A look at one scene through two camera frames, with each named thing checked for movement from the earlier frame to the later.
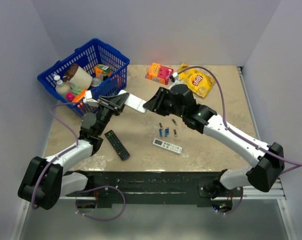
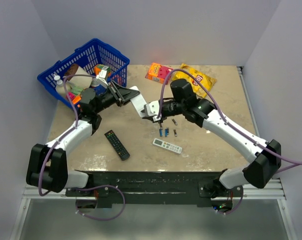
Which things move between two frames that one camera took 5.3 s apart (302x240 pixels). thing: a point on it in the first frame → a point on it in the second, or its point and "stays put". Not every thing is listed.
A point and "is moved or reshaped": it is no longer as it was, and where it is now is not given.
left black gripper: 115,104 → 121,94
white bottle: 61,88 stays put
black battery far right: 174,121 stays put
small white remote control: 134,102 is moved or reshaped
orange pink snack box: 159,73 stays put
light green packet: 76,90 stays put
